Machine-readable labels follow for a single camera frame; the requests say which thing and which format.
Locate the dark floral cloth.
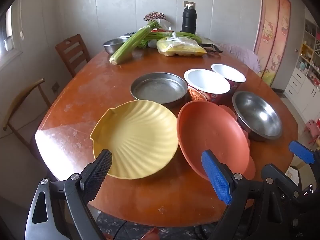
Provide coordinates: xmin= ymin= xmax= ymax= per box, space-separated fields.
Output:
xmin=96 ymin=211 xmax=213 ymax=240

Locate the window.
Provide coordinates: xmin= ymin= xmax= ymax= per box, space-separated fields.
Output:
xmin=0 ymin=5 xmax=24 ymax=68

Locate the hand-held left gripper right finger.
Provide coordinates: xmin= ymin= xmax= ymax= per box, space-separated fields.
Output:
xmin=201 ymin=149 xmax=295 ymax=240

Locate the shiny steel bowl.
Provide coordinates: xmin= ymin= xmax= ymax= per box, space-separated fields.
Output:
xmin=232 ymin=91 xmax=283 ymax=142

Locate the black thermos bottle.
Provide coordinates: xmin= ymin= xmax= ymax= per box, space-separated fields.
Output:
xmin=181 ymin=2 xmax=197 ymax=35

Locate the small instant noodle cup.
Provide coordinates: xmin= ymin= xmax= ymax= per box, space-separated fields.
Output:
xmin=211 ymin=63 xmax=247 ymax=94

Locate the steel pan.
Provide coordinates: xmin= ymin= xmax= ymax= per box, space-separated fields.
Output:
xmin=130 ymin=72 xmax=188 ymax=108

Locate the white shelf cabinet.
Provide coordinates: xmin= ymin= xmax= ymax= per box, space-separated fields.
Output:
xmin=284 ymin=17 xmax=320 ymax=120

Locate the small steel basin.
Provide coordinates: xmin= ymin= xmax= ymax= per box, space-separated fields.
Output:
xmin=102 ymin=38 xmax=130 ymax=55

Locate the large instant noodle cup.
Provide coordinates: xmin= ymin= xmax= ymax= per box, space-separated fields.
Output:
xmin=184 ymin=69 xmax=231 ymax=105

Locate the brown wooden slat chair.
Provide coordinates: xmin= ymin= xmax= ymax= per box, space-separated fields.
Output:
xmin=55 ymin=34 xmax=91 ymax=78

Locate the pink cartoon sliding door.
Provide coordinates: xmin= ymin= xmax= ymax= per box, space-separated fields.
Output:
xmin=253 ymin=0 xmax=292 ymax=87

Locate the pink toy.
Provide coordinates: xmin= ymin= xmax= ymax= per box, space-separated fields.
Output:
xmin=304 ymin=119 xmax=320 ymax=145

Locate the yellow noodle plastic bag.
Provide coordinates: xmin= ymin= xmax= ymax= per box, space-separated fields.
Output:
xmin=156 ymin=36 xmax=207 ymax=57

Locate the thin celery bunch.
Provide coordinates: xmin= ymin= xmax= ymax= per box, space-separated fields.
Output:
xmin=144 ymin=31 xmax=202 ymax=44

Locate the orange round plate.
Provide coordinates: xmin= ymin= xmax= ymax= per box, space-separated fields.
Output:
xmin=176 ymin=101 xmax=250 ymax=182

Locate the thick celery bunch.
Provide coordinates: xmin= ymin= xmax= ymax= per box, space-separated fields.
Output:
xmin=109 ymin=20 xmax=160 ymax=65

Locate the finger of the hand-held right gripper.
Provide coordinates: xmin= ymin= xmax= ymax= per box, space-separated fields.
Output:
xmin=289 ymin=141 xmax=320 ymax=165
xmin=261 ymin=164 xmax=304 ymax=195

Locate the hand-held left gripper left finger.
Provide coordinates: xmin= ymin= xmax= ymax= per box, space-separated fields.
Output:
xmin=24 ymin=149 xmax=113 ymax=240

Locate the yellow shell-shaped plate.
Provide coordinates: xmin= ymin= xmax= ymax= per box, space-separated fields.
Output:
xmin=89 ymin=100 xmax=179 ymax=180

